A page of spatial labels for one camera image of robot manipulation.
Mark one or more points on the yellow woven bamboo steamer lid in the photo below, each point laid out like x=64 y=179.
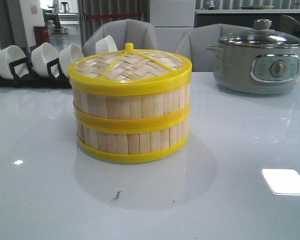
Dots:
x=130 y=72

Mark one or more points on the bamboo steamer basket yellow rims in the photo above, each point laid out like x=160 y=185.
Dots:
x=133 y=148

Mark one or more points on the grey upholstered chair left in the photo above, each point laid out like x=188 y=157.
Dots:
x=140 y=33

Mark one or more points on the grey upholstered chair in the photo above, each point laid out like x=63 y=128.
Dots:
x=140 y=33
x=193 y=44

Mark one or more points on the white ceramic bowl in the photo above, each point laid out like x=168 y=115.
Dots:
x=40 y=56
x=8 y=55
x=105 y=45
x=68 y=56

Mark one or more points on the grey upholstered chair right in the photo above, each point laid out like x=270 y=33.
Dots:
x=193 y=44

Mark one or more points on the green electric cooking pot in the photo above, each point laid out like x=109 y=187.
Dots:
x=256 y=70

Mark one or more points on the white refrigerator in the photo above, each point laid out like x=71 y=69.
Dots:
x=171 y=19

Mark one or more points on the dark cabinet counter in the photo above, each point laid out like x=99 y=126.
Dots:
x=242 y=17

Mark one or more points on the black dish rack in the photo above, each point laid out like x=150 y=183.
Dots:
x=55 y=80

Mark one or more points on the red box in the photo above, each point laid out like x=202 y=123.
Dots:
x=41 y=34

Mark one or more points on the glass pot lid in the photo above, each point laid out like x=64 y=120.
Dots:
x=261 y=36

